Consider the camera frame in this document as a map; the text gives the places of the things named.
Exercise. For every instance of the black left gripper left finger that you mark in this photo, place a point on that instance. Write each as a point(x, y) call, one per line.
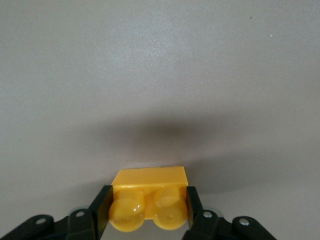
point(82, 225)

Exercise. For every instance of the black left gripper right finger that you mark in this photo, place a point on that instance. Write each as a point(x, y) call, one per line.
point(205, 225)

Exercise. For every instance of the yellow two-stud block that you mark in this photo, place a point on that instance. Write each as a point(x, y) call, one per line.
point(150, 180)

